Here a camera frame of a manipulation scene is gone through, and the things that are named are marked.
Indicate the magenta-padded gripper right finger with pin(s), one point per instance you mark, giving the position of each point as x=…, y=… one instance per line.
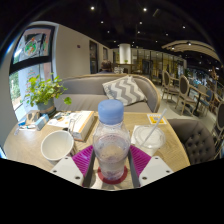
x=140, y=159

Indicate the food picture window poster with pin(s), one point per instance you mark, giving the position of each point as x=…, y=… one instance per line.
x=33, y=46

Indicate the dark grey tufted armchair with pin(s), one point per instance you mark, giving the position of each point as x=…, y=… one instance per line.
x=196, y=138

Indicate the group of ceiling spotlights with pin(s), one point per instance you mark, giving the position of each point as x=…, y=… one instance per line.
x=145, y=9

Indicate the clear blue-capped water bottle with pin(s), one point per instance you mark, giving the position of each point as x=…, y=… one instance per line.
x=111, y=146

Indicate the printed menu booklet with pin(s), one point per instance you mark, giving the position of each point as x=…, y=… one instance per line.
x=78, y=123

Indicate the small wooden stand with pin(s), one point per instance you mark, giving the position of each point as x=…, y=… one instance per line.
x=32, y=116

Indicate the green potted plant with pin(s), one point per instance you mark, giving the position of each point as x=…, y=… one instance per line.
x=45, y=91

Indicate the small light blue box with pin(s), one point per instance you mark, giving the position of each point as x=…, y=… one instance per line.
x=41, y=121

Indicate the white mug with black lettering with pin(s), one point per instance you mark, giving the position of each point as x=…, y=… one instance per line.
x=56, y=146

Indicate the grey white chevron cushion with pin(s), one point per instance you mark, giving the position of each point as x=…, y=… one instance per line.
x=125, y=90

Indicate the grey curved sofa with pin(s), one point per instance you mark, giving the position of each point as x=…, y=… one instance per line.
x=83, y=90

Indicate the yellow square card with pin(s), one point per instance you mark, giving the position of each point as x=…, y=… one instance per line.
x=154, y=119

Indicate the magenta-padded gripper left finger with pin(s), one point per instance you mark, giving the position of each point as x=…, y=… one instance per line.
x=83, y=159

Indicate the group of dining chairs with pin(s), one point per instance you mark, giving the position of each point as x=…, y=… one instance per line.
x=185, y=90

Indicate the person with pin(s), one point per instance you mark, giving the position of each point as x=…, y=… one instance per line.
x=106, y=66

